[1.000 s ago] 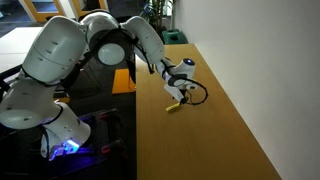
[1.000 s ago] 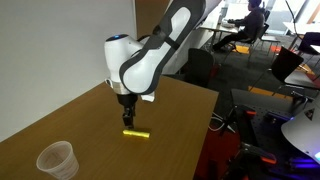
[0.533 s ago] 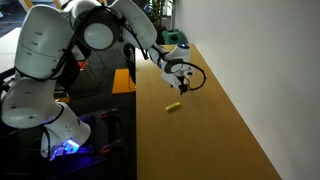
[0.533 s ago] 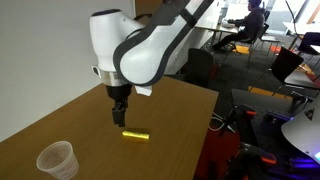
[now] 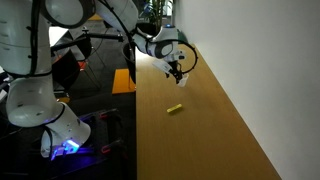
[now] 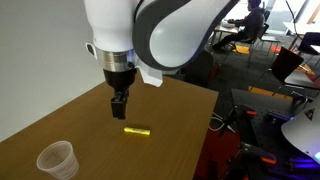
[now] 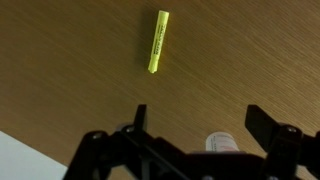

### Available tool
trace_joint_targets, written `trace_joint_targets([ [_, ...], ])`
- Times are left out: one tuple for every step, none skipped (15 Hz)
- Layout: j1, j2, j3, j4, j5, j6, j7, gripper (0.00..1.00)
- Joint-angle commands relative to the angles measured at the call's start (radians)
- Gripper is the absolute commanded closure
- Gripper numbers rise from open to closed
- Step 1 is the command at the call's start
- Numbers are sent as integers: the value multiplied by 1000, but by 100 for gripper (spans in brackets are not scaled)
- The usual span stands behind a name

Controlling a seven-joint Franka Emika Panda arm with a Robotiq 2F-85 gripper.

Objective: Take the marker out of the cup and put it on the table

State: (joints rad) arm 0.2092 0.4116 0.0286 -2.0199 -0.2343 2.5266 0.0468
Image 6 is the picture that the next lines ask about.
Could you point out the white office desk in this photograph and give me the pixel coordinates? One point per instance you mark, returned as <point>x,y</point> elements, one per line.
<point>223,28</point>

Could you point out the grey metal leg chair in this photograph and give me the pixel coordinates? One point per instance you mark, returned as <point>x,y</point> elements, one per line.
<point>263,35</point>

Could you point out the black rounded chair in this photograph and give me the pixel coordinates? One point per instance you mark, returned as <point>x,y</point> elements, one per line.
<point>201,71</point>

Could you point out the yellow marker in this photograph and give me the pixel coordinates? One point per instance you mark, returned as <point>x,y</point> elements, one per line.
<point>137,131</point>

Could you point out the grey side table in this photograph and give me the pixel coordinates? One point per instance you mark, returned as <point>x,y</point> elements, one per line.
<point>301,80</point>

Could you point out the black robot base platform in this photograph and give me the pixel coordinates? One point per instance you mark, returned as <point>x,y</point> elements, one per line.
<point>266,133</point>

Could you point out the translucent plastic cup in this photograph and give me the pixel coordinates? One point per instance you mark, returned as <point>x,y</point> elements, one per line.
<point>60,163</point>

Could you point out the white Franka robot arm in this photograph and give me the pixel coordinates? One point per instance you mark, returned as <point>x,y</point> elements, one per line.
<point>180,30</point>

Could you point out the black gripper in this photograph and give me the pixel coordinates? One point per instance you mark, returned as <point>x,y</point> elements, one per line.
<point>120,80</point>

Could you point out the black angular chair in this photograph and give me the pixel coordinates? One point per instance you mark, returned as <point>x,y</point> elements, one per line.
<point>286,65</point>

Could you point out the seated person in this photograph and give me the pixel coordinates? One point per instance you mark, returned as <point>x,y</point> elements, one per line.
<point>248,23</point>

